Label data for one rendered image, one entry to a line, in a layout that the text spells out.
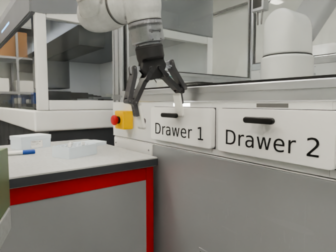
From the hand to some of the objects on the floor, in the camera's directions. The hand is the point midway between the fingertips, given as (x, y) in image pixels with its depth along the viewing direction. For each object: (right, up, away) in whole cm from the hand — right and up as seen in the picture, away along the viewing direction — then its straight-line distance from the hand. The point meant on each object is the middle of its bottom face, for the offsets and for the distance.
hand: (161, 118), depth 82 cm
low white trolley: (-43, -88, +30) cm, 102 cm away
